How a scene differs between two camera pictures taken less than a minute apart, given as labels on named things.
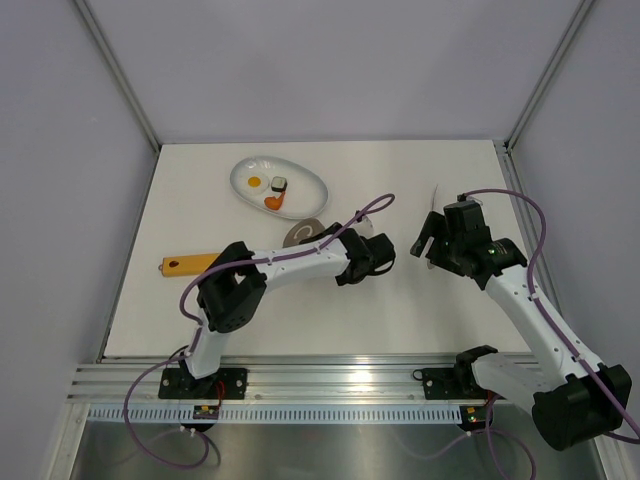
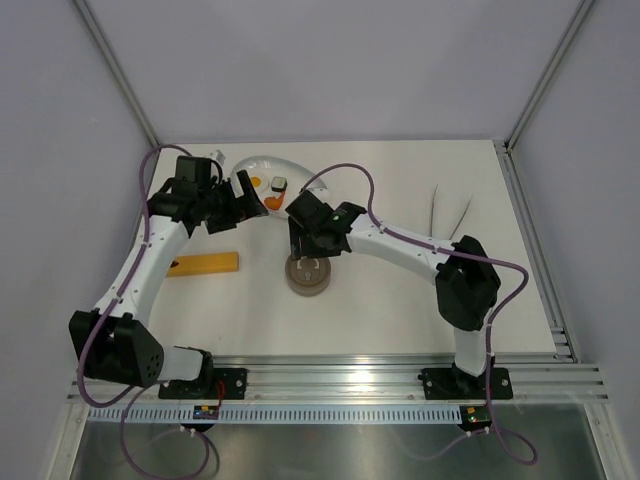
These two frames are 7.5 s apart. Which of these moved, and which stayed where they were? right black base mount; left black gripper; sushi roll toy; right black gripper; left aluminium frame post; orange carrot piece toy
Moved: right black gripper; left black gripper
Stayed: left aluminium frame post; right black base mount; sushi roll toy; orange carrot piece toy
